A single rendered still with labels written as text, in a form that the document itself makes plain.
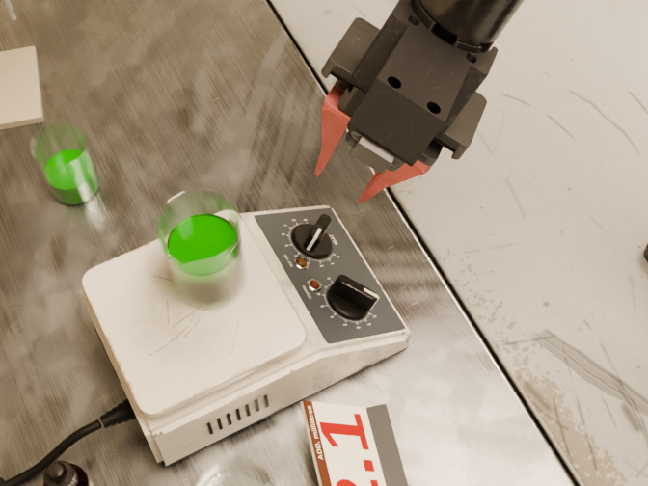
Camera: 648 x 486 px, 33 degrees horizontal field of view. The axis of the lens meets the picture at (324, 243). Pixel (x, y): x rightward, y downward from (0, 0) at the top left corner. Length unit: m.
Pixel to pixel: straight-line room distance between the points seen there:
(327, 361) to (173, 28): 0.38
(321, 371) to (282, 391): 0.03
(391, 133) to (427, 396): 0.26
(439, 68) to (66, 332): 0.37
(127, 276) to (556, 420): 0.32
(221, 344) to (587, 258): 0.30
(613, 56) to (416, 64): 0.40
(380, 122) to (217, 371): 0.21
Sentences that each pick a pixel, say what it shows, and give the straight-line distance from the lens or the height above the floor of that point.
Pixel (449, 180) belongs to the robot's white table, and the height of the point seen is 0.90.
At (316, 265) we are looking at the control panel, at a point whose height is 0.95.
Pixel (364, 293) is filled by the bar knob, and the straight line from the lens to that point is 0.76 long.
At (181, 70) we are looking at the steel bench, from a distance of 0.96.
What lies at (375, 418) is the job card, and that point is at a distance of 0.78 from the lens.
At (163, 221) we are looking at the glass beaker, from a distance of 0.69.
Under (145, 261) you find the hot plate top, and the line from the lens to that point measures 0.76.
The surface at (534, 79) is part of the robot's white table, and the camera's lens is 0.96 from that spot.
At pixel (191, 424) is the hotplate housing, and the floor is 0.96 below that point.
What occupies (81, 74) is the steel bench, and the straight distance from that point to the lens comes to 0.98.
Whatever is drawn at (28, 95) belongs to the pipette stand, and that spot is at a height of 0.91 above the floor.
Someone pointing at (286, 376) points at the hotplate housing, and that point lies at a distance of 0.73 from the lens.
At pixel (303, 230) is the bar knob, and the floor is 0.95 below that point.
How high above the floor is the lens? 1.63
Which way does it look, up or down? 59 degrees down
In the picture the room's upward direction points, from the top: 2 degrees counter-clockwise
